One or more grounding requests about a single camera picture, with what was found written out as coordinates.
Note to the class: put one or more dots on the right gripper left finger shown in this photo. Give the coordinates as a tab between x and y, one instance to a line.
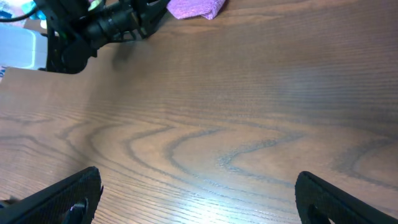
71	200

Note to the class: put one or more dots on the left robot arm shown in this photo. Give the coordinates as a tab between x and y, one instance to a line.
77	29

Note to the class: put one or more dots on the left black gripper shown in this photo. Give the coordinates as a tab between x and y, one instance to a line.
119	22

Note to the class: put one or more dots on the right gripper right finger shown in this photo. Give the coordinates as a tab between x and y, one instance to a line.
320	202

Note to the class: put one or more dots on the purple microfiber cloth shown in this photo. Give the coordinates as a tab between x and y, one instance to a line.
184	9

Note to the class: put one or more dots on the white container in background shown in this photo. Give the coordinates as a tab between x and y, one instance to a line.
23	48

